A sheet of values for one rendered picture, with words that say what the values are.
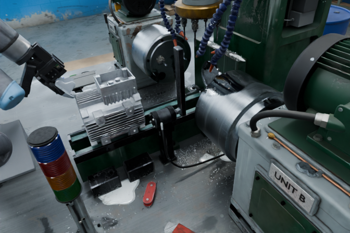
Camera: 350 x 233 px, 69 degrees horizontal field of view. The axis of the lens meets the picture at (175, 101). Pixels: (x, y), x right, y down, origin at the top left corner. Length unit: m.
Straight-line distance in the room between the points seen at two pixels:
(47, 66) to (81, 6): 5.62
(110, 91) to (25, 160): 0.48
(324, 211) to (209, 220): 0.41
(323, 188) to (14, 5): 6.26
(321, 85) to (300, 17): 0.58
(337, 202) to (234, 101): 0.35
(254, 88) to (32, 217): 0.81
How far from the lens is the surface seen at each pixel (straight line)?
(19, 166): 1.18
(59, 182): 0.65
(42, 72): 0.88
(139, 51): 1.22
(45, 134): 0.59
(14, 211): 1.07
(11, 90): 0.79
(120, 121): 0.88
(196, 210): 0.89
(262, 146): 0.58
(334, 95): 0.52
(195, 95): 1.16
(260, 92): 0.73
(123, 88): 0.87
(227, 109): 0.72
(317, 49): 0.54
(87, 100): 0.88
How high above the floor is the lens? 1.55
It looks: 34 degrees down
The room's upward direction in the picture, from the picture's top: 4 degrees counter-clockwise
